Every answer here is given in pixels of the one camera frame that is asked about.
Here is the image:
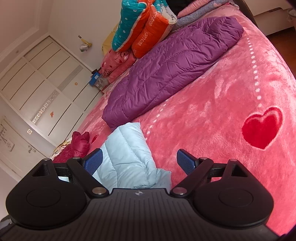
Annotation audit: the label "light blue down jacket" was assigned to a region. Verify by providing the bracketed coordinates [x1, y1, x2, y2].
[92, 123, 171, 192]

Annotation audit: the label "maroon down jacket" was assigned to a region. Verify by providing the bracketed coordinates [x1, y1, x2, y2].
[53, 131, 90, 163]

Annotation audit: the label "cartoon print pillow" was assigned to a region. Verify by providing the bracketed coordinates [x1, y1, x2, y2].
[50, 138, 72, 160]

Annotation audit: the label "white room door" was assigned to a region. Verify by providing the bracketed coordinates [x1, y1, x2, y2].
[1, 116, 46, 182]

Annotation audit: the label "pink bedspread bed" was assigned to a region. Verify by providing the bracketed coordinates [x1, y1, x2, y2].
[77, 4, 295, 235]

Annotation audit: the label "stacked shoe boxes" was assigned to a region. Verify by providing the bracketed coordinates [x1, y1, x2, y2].
[89, 69, 109, 91]

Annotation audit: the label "white sliding wardrobe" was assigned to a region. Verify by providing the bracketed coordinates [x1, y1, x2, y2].
[1, 37, 102, 146]

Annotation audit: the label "purple down jacket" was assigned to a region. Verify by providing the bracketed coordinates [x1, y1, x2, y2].
[102, 16, 244, 130]

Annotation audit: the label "yellow padded headboard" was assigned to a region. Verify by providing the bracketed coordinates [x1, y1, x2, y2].
[101, 24, 118, 56]

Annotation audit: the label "orange folded quilt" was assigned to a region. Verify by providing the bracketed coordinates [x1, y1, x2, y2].
[132, 1, 177, 59]

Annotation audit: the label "folded pink grey blankets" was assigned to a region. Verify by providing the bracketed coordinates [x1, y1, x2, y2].
[171, 0, 239, 32]

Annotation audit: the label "teal polka dot quilt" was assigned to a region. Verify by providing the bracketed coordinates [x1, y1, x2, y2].
[112, 0, 153, 52]

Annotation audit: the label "white nightstand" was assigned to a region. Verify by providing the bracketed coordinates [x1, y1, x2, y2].
[245, 0, 293, 36]

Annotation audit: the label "wall lamp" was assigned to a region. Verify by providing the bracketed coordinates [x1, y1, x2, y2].
[78, 35, 92, 52]

